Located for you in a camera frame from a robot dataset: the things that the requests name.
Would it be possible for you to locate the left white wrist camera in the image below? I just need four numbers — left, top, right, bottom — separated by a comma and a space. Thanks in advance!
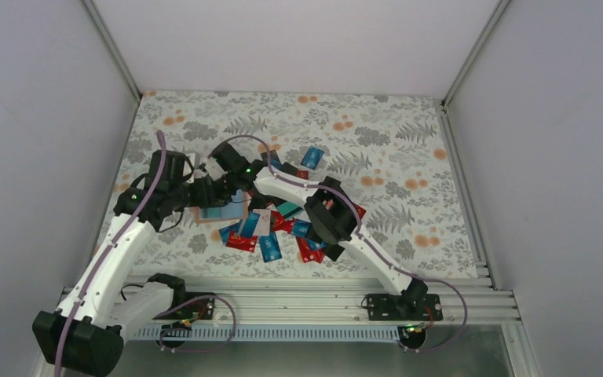
182, 152, 198, 182

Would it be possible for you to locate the tan leather card holder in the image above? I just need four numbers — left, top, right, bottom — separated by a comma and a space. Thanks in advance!
192, 190, 251, 224

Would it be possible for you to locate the red card bottom centre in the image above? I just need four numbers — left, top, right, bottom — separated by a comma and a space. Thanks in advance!
295, 237, 325, 264

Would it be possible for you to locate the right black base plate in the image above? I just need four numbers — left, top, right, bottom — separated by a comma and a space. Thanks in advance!
360, 294, 444, 321

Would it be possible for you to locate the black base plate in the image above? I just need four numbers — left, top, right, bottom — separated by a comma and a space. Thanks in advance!
153, 291, 216, 320
360, 294, 444, 321

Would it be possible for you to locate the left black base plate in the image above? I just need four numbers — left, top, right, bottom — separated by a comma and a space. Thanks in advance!
153, 291, 216, 320

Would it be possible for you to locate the red card bottom left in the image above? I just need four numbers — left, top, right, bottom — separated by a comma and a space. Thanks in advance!
226, 232, 258, 252

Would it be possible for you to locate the blue card lower left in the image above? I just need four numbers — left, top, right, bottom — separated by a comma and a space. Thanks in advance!
219, 212, 260, 245

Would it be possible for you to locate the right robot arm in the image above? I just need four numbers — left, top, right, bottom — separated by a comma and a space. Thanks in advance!
209, 141, 428, 320

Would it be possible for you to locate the aluminium rail frame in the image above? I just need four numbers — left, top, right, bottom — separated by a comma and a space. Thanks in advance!
54, 276, 522, 326

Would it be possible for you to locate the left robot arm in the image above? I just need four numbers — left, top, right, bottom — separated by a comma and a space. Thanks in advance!
32, 150, 219, 376

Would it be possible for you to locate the red card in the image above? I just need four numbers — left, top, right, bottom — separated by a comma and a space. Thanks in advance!
226, 232, 258, 252
295, 237, 325, 264

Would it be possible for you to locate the blue card top right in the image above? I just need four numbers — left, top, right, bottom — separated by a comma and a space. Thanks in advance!
301, 147, 325, 170

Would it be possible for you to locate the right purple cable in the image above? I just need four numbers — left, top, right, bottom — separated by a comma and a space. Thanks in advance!
223, 135, 470, 356

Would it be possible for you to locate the white floral card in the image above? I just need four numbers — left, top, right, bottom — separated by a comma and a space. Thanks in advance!
253, 209, 272, 236

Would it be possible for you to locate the teal striped card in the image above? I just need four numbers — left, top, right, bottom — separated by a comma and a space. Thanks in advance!
276, 202, 303, 219

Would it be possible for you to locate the floral patterned table mat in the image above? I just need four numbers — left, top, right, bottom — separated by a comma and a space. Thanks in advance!
97, 90, 477, 291

